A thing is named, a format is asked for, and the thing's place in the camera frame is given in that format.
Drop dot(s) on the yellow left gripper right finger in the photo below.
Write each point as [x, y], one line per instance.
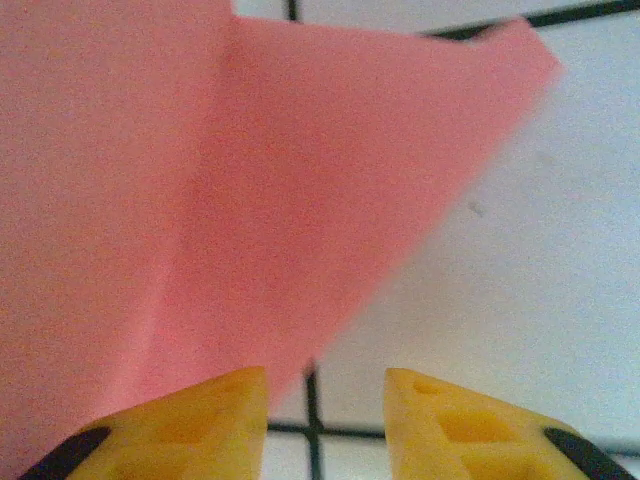
[465, 440]

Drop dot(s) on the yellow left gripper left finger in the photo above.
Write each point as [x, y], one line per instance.
[200, 435]

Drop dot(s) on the pink cloth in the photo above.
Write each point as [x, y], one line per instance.
[250, 175]

